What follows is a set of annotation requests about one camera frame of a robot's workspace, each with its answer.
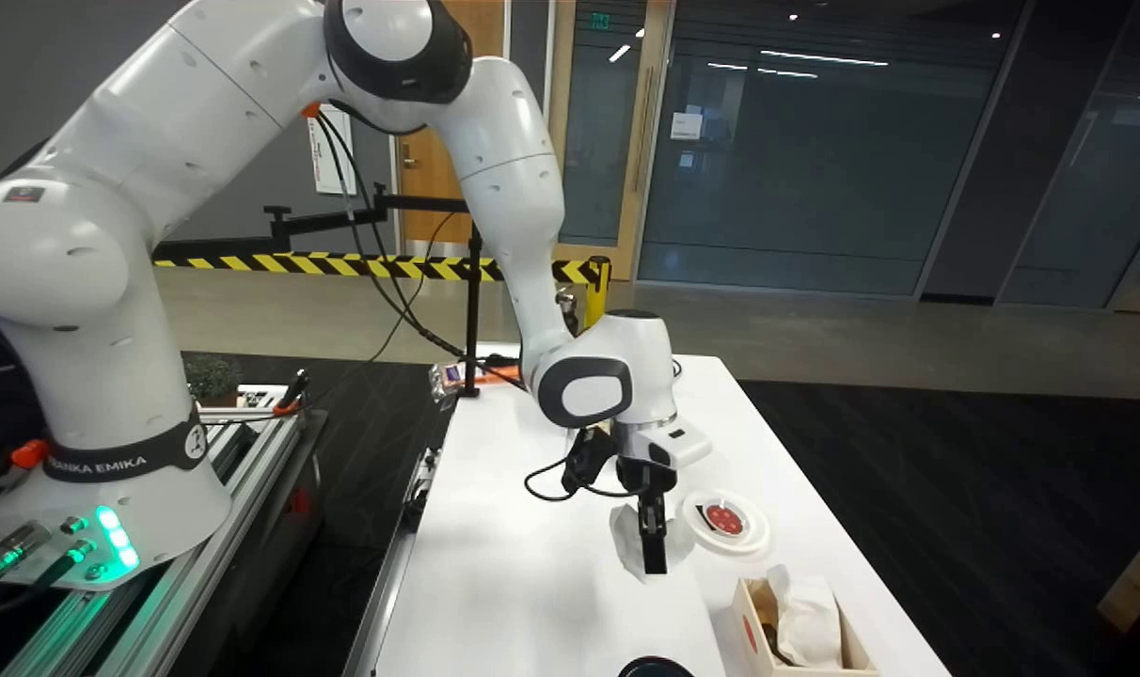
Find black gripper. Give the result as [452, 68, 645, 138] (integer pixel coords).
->
[615, 452, 680, 578]

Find white paper napkin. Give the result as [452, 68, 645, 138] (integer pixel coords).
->
[605, 498, 699, 578]

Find white round plate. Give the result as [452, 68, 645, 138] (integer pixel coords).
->
[679, 489, 774, 559]

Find dark blue mug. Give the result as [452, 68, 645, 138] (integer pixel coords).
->
[616, 655, 697, 677]

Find open wooden box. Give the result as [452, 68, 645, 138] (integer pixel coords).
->
[730, 568, 880, 677]

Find white tissue wad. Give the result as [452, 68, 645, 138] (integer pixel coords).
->
[769, 566, 845, 667]

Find red black hand tools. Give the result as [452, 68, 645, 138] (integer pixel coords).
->
[271, 364, 312, 418]

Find yellow black hazard barrier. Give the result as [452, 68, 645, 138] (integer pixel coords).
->
[151, 248, 616, 336]

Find wooden door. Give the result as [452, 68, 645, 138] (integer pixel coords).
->
[396, 128, 478, 261]

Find small dark green plant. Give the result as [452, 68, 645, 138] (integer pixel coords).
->
[182, 355, 243, 408]

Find light wooden plank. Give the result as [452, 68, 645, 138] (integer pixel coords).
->
[1090, 507, 1140, 636]

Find orange stop button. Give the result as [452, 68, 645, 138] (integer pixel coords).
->
[6, 438, 58, 474]

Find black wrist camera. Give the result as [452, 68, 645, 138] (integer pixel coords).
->
[558, 430, 622, 498]

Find orange cord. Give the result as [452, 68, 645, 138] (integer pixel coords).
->
[474, 355, 529, 389]

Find black camera stand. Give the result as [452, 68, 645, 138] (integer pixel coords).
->
[263, 186, 485, 398]

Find aluminium mounting rail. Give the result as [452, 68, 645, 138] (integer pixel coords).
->
[0, 408, 336, 677]

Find white wall paper sheet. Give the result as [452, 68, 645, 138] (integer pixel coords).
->
[304, 103, 363, 201]

